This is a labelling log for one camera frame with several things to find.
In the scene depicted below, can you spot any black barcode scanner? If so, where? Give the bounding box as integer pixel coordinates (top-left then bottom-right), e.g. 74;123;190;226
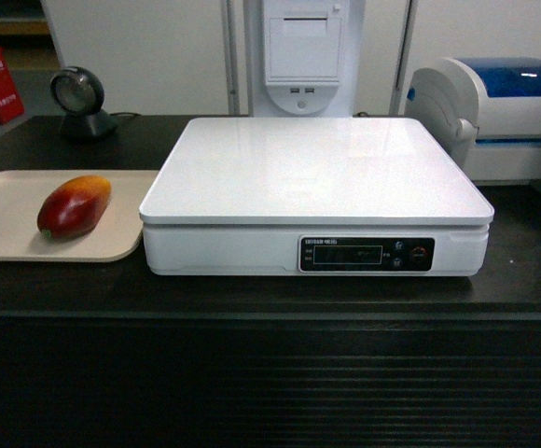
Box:
50;66;117;142

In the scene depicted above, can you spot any white checkout scale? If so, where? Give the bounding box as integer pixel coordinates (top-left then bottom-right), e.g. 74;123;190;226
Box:
139;118;494;276

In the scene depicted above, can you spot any white receipt printer terminal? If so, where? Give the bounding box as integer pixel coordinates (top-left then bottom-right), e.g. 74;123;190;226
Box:
243;0;366;118

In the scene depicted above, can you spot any dark red mango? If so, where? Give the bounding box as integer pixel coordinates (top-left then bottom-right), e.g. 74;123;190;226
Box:
36;175;112;239

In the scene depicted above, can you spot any beige plastic tray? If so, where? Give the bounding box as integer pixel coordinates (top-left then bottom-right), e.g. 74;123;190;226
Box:
0;170;157;262

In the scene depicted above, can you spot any white blue label printer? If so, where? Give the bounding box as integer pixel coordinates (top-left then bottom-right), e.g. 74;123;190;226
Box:
405;57;541;194

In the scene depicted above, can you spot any black checkout counter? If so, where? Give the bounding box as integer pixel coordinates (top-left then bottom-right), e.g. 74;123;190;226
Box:
0;114;541;448

